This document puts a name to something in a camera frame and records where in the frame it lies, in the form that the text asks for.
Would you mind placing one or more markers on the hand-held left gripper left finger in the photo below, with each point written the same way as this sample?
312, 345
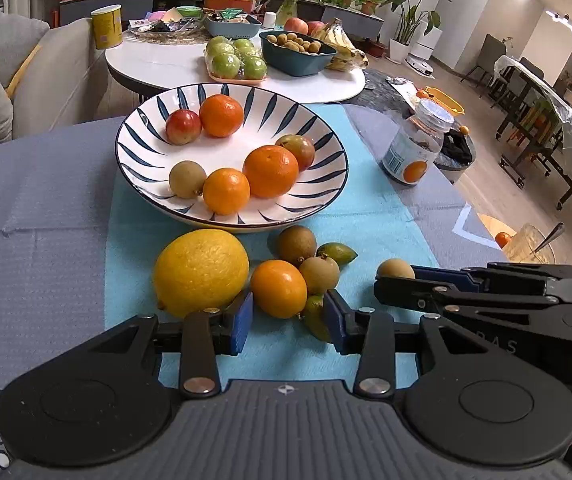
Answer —
242, 325

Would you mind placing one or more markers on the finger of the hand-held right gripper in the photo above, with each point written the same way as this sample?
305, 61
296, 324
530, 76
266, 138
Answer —
445, 276
415, 295

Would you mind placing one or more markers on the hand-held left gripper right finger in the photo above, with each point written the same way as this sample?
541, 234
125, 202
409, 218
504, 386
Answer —
335, 322

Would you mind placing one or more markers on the small yellow-orange tangerine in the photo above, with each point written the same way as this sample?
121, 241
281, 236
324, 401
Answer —
278, 287

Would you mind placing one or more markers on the large yellow lemon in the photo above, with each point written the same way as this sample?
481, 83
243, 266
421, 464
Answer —
201, 272

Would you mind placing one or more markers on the large orange tangerine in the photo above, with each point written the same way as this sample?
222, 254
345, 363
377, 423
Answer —
271, 172

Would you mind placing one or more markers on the brown kiwi fruit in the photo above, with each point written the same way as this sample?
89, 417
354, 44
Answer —
187, 179

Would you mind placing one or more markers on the red-green small apple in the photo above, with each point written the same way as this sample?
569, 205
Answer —
298, 150

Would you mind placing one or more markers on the white blue striped bowl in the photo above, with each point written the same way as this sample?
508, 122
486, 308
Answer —
141, 170

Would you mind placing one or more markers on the red apple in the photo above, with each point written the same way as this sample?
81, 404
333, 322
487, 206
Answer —
184, 126
316, 28
296, 26

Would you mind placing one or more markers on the small orange fruit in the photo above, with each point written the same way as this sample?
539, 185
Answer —
503, 240

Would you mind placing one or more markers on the metal spoon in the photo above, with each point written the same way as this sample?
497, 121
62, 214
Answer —
550, 237

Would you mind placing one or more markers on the black cloth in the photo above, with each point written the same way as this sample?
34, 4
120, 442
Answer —
458, 147

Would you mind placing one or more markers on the glass jar with orange label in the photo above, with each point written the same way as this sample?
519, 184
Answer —
413, 150

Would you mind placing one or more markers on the yellow plastic basket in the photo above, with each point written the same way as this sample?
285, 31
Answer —
445, 100

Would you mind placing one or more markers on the dining table with plastic cover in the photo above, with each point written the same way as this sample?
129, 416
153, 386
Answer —
565, 120

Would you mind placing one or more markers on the dark marble low table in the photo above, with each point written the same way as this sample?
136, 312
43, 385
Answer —
380, 85

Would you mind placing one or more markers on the white robot vacuum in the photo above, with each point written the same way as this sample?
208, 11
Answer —
420, 66

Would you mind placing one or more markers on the grey dining chair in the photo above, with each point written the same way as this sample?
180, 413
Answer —
488, 55

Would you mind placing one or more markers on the blue grey striped tablecloth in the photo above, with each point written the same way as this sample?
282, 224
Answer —
41, 210

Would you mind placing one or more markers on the white robot vacuum dock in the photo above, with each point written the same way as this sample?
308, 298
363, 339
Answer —
428, 42

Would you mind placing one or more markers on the dark red plant pot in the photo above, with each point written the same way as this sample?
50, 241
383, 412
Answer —
378, 49

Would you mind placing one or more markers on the bunch of ripe bananas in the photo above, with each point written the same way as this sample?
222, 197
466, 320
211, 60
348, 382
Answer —
341, 47

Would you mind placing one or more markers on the dark blue bowl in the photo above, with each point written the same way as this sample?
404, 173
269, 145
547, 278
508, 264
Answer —
296, 62

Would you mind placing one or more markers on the tall large-leaf potted plant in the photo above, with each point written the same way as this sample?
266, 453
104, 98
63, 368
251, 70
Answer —
410, 15

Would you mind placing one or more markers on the tray of green apples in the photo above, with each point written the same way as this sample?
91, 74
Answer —
236, 60

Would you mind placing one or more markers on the white round coffee table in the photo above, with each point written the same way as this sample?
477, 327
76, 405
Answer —
166, 67

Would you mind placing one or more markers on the ceiling lamp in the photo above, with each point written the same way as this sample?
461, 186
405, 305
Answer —
570, 27

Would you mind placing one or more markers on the pile of brown longans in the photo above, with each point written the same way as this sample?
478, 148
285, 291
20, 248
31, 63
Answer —
293, 42

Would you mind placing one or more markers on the blue tray of snacks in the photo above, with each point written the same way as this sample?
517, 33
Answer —
231, 27

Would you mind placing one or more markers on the glass plate with snacks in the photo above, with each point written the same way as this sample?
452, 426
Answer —
166, 30

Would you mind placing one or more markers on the beige sofa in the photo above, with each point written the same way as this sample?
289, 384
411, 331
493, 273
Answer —
66, 75

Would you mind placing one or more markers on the small white cup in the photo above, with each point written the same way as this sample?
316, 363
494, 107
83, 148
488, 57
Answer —
270, 20

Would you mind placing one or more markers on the orange box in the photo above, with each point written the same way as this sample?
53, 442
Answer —
228, 2

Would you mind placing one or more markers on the yellow can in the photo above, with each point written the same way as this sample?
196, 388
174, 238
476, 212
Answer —
107, 27

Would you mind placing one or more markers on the grey throw pillow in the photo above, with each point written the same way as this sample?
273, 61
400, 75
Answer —
13, 45

